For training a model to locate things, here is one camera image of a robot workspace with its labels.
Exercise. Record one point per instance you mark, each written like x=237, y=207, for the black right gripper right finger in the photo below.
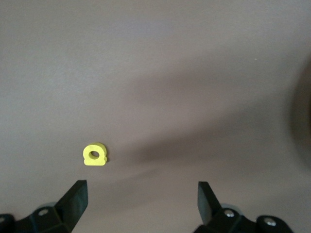
x=206, y=208

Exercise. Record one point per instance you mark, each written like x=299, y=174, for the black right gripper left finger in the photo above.
x=73, y=206

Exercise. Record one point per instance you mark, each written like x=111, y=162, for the brown table cover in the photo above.
x=170, y=48

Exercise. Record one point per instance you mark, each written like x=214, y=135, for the yellow letter d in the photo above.
x=88, y=161

